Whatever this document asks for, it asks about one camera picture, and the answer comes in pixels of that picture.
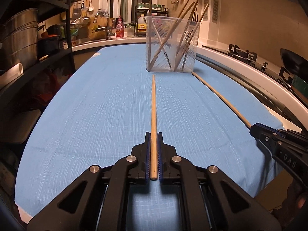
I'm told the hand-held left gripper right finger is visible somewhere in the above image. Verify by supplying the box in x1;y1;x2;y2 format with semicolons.
156;131;281;231

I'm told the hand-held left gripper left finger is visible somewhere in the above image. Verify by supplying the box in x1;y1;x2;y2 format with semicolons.
28;131;152;231

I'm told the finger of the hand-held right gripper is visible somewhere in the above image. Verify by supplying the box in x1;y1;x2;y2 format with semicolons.
250;128;277;154
250;123;308;150

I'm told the wooden chopstick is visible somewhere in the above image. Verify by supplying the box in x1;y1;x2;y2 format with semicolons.
150;74;158;181
149;0;190;68
192;71;253;128
179;0;200;64
154;2;195;58
184;3;210;62

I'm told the clear plastic utensil holder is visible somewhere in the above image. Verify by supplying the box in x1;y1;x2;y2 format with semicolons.
146;16;202;73

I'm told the person's right hand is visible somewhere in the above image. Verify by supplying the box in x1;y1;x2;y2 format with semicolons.
280;181;308;222

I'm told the green box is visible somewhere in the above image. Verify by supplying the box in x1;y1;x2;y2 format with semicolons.
291;74;308;102

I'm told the blue cloth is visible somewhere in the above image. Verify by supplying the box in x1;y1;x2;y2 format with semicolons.
14;44;284;218

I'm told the black wok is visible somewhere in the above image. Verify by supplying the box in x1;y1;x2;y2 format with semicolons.
280;49;308;78

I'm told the black gas stove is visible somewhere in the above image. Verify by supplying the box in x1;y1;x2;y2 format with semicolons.
202;43;308;95

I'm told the clear oil jug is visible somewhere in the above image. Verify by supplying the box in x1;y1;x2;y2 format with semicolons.
136;16;148;37

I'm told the pink refill pouch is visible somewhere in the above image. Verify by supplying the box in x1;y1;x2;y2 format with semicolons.
115;16;125;38

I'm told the chrome sink faucet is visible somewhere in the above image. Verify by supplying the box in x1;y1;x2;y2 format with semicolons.
93;10;116;40

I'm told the black cooking pot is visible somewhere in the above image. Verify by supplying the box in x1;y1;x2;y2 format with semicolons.
37;34;61;56

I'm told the black spice rack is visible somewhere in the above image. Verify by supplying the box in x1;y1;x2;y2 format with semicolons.
135;3;169;37

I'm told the black shelf rack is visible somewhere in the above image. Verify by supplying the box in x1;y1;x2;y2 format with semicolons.
0;0;93;101

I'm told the white tube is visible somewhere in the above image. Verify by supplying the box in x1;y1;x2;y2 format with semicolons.
0;63;24;90

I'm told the hanging metal grater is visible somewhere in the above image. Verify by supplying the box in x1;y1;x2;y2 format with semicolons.
72;2;83;19

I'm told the steel stockpot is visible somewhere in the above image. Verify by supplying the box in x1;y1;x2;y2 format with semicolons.
0;8;39;71

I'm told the wall vent grille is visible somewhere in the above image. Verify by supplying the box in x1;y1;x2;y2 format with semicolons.
203;0;220;25

